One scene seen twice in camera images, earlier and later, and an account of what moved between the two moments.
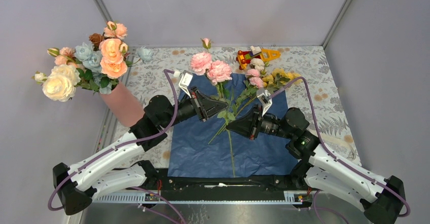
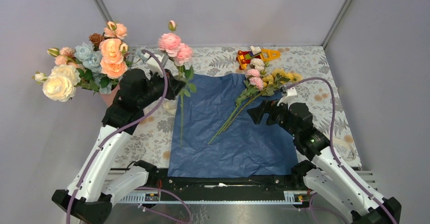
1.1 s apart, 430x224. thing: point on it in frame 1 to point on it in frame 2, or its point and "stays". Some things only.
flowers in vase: (97, 66) stays
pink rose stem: (216, 71) to (181, 54)
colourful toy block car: (243, 58) stays
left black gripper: (205, 107) to (174, 85)
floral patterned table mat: (316, 95) stays
